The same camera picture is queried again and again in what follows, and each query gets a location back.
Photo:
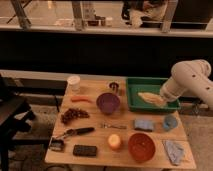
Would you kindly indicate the small black metal clip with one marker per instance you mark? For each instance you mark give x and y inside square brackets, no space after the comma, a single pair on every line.
[56,144]

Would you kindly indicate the black chair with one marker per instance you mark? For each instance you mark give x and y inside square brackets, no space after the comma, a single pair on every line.
[14,111]

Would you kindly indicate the blue grey cloth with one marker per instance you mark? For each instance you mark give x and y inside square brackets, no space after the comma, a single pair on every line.
[174,151]

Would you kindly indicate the blue sponge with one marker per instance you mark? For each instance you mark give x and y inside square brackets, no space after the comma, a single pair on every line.
[144,125]

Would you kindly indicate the blue plastic cup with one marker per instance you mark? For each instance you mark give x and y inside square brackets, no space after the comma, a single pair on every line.
[169,123]

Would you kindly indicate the metal fork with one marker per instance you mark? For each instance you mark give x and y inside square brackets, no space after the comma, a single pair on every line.
[105,125]

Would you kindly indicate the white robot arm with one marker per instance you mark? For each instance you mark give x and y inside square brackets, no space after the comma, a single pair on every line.
[190,76]

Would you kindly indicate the yellow banana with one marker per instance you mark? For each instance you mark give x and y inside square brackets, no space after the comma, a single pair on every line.
[152,98]

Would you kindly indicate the white plastic cup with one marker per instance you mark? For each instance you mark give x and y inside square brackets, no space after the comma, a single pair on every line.
[74,82]

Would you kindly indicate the black rectangular block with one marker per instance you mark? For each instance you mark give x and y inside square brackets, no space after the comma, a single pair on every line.
[84,150]

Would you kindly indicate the yellow red apple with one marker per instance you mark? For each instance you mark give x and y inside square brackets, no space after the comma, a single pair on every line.
[114,141]

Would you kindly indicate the purple bowl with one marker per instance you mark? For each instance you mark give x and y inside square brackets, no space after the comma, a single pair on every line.
[108,103]

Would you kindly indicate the small metal cup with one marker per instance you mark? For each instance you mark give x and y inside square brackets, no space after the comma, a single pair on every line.
[114,86]

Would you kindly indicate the red orange bowl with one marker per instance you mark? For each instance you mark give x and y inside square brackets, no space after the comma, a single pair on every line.
[141,147]

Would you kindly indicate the green plastic tray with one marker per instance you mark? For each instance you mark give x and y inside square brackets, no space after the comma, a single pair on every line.
[134,85]

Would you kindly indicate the bunch of dark grapes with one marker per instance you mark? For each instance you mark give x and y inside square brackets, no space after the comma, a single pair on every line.
[73,113]

